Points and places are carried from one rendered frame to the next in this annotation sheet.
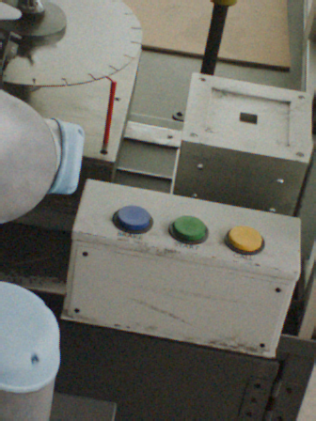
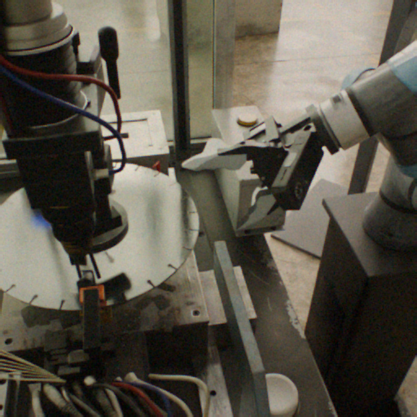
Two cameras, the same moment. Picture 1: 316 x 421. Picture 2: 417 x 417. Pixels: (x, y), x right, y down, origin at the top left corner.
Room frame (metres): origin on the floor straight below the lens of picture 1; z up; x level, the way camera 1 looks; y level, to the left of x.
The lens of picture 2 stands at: (1.32, 0.81, 1.46)
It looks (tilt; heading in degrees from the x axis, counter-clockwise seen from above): 42 degrees down; 260
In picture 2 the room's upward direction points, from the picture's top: straight up
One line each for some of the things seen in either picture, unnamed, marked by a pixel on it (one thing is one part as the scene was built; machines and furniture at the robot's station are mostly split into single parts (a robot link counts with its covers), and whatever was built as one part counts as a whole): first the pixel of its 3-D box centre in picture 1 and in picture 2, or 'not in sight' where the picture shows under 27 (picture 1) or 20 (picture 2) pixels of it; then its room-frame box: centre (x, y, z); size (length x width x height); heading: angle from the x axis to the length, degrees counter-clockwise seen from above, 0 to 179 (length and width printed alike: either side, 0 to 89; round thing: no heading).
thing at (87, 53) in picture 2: not in sight; (85, 119); (1.37, 0.31, 1.17); 0.06 x 0.05 x 0.20; 81
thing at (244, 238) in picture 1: (244, 241); (247, 121); (1.06, -0.11, 0.90); 0.04 x 0.04 x 0.02
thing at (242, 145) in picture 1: (238, 159); (126, 163); (1.34, -0.10, 0.82); 0.18 x 0.18 x 0.15; 0
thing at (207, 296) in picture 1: (180, 268); (247, 167); (1.07, -0.04, 0.82); 0.28 x 0.11 x 0.15; 90
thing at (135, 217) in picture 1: (133, 221); not in sight; (1.06, 0.03, 0.90); 0.04 x 0.04 x 0.02
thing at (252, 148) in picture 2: not in sight; (248, 155); (1.16, 0.27, 1.07); 0.09 x 0.02 x 0.05; 172
